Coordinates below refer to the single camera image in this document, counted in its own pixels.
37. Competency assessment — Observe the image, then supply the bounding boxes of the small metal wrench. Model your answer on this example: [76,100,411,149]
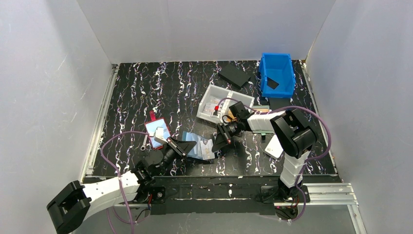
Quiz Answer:
[140,135,149,151]

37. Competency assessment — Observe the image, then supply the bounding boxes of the black flat sleeve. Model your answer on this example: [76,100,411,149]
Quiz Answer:
[268,98,291,110]

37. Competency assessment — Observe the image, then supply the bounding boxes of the blue leather card holder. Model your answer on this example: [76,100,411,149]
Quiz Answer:
[182,131,207,160]

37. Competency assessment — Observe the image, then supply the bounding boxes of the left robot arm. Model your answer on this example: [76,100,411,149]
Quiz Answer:
[46,127,197,234]

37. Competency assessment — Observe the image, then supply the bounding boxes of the white power bank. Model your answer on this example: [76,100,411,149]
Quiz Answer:
[264,135,283,159]

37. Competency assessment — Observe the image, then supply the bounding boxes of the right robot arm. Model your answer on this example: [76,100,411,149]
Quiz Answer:
[212,101,319,199]

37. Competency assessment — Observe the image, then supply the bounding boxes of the white cards in tray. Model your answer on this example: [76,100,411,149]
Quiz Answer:
[202,96,224,117]

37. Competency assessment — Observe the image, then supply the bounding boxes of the black box on table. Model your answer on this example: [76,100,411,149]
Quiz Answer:
[218,64,251,88]

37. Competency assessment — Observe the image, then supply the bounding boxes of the green open card holder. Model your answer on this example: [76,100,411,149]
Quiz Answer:
[252,130,274,141]

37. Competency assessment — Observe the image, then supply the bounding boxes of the black card in bin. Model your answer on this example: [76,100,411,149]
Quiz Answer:
[266,77,279,90]

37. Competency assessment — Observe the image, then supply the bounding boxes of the white divided plastic tray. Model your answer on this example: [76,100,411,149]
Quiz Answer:
[196,84,254,124]

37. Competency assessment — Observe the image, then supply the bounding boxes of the red open card holder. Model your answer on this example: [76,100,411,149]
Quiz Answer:
[144,111,171,149]

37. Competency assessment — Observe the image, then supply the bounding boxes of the orange card in green holder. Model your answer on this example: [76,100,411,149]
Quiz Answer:
[256,108,270,113]

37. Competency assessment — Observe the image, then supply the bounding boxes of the blue plastic bin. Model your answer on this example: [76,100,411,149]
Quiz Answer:
[259,53,296,98]

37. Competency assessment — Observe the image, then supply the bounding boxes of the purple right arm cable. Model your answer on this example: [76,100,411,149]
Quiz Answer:
[213,97,332,223]

